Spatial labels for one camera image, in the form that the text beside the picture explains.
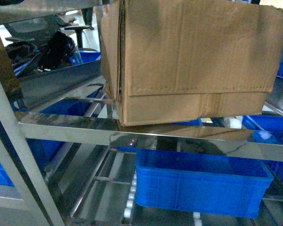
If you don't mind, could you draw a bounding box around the blue plastic bin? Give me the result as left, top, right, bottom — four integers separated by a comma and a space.
242, 115, 283, 145
134, 149, 274, 219

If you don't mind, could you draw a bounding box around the brown cardboard box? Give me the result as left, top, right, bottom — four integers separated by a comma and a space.
101, 0, 283, 126

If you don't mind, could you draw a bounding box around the black cable bundle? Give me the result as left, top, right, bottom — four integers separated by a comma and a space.
5, 31, 77, 73

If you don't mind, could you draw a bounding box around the steel shelf rack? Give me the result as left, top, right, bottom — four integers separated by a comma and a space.
0, 0, 283, 226

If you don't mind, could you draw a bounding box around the black office chair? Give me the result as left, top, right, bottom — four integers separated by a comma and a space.
3, 13, 100, 52

